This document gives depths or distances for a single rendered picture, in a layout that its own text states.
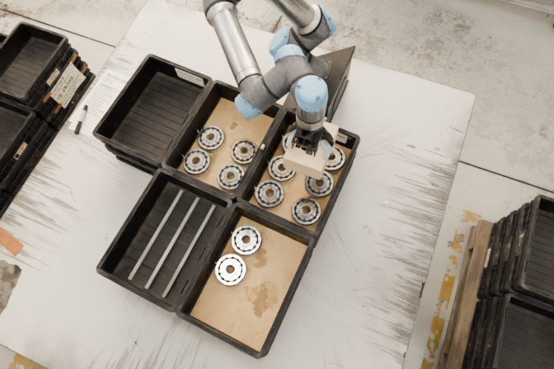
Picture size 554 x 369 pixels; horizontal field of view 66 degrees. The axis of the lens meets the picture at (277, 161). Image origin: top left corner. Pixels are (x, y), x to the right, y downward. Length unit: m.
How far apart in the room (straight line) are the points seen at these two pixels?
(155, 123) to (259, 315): 0.83
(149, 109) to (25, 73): 0.98
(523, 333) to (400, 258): 0.67
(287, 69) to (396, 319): 0.97
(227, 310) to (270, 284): 0.16
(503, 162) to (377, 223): 1.24
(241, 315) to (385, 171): 0.78
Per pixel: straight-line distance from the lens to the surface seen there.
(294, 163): 1.29
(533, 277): 2.05
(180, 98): 1.79
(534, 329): 2.14
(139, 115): 1.80
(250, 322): 1.47
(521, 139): 2.86
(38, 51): 2.68
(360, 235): 1.66
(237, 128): 1.67
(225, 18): 1.28
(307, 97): 0.99
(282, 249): 1.50
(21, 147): 2.50
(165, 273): 1.55
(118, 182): 1.85
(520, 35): 3.29
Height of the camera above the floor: 2.30
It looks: 67 degrees down
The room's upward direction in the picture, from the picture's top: 7 degrees counter-clockwise
